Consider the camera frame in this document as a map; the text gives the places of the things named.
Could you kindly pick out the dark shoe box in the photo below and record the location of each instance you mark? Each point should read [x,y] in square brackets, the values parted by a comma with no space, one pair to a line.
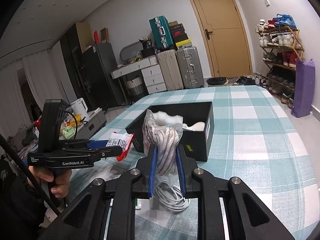
[176,25]

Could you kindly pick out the black bag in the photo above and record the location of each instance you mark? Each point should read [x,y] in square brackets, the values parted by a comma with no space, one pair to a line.
[147,46]

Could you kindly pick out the green plastic item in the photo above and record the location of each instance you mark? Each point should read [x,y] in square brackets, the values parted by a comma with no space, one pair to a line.
[67,132]

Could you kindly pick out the beige suitcase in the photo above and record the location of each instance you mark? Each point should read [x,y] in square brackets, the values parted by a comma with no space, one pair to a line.
[170,70]

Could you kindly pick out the purple bag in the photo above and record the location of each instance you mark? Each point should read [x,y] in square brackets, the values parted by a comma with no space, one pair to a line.
[303,87]

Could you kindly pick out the white appliance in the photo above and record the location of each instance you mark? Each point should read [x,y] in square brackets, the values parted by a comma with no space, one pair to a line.
[78,106]

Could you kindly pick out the yellow black shoe box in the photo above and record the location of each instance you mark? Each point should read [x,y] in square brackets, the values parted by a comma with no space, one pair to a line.
[183,42]

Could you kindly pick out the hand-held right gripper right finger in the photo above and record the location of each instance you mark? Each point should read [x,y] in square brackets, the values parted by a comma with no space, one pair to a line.
[181,172]

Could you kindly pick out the white curtain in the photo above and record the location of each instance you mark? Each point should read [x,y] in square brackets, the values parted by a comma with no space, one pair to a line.
[50,85]

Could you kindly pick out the grey low cabinet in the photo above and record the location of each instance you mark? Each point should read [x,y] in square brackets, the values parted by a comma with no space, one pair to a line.
[92,121]

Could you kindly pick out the black red shoe box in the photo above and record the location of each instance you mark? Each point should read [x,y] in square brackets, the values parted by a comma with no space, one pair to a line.
[178,33]

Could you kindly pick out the yellow wooden door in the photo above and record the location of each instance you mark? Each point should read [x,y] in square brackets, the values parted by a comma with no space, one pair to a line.
[220,50]

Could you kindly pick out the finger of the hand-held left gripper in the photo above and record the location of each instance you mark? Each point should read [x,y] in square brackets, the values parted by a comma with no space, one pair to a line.
[107,153]
[100,144]

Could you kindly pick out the white packet with red print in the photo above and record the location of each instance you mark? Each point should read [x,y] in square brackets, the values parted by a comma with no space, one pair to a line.
[122,140]

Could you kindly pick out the shoe rack with shoes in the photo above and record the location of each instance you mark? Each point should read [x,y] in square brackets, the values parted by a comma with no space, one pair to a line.
[285,40]

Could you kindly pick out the white drawer desk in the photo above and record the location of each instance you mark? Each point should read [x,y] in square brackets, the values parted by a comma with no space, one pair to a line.
[152,73]

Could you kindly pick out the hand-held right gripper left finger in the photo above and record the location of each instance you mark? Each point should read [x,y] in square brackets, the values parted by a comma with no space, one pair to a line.
[153,172]

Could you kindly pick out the dark clothes pile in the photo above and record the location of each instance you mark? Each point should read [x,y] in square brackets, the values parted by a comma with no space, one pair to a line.
[20,140]

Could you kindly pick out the black cardboard box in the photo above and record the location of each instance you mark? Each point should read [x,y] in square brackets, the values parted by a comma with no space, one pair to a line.
[197,145]

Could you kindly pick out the shoes on floor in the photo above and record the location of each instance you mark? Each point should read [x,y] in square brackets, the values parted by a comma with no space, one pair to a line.
[246,80]

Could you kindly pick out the grey white laundry basket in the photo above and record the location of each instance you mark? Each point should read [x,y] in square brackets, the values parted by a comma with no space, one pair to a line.
[135,88]

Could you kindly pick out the person's left forearm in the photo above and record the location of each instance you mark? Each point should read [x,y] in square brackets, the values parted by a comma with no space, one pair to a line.
[17,205]

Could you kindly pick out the grey refrigerator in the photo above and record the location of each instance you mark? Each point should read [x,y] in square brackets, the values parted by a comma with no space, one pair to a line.
[102,75]

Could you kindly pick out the brown cardboard box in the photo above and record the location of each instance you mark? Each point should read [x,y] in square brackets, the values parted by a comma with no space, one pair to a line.
[105,35]

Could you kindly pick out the red paper bag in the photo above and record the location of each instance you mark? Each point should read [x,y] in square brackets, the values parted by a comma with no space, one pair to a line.
[96,37]

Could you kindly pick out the white fluffy pad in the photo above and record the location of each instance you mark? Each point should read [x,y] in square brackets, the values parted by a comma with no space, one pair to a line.
[197,126]

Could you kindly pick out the white foam piece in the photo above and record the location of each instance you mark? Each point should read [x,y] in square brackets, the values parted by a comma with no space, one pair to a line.
[165,116]

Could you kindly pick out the black wardrobe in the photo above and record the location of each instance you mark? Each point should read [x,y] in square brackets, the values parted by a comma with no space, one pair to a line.
[71,55]

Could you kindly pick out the person's left hand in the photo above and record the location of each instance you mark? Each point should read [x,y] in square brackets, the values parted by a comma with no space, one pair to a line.
[60,188]

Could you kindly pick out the bag of striped laces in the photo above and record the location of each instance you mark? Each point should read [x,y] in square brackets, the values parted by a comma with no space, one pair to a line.
[162,135]

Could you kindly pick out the black basket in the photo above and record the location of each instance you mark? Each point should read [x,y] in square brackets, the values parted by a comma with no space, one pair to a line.
[216,81]

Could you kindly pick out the bamboo shoe rack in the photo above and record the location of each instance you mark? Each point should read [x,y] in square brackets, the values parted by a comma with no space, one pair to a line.
[295,31]

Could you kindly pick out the silver suitcase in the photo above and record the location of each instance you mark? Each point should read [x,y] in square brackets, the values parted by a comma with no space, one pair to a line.
[188,65]

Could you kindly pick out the teal suitcase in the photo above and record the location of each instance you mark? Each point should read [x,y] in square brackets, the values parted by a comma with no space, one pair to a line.
[160,32]

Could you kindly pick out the grey oval frame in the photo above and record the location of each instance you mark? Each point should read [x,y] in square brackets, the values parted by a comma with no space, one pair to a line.
[125,50]

